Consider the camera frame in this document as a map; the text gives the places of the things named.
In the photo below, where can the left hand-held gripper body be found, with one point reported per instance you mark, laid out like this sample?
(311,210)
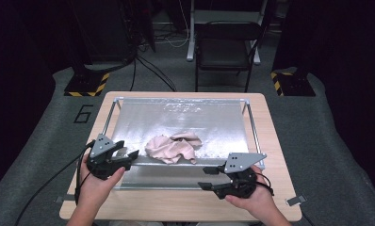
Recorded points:
(102,157)

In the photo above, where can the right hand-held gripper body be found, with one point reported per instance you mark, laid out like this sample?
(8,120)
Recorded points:
(242,185)

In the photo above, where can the pink textured cloth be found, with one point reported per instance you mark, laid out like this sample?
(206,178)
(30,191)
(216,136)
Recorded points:
(171,149)

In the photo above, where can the silver two-tier fabric rack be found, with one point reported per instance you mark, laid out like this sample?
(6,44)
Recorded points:
(207,125)

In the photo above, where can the person's right hand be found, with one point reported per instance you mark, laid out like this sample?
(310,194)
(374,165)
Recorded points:
(259,201)

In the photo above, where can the person's left hand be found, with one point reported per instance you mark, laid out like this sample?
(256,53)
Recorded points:
(96,190)

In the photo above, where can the grey tape piece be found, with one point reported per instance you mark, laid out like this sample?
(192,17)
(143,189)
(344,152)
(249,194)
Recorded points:
(296,200)
(64,198)

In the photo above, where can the black yellow striped stand base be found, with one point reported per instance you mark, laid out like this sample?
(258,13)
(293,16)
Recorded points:
(297,84)
(85,84)

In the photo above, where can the dark cabinet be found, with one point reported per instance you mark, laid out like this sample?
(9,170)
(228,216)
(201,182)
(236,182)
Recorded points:
(107,31)

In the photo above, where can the black folding chair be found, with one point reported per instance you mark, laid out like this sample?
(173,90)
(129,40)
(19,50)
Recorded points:
(228,51)

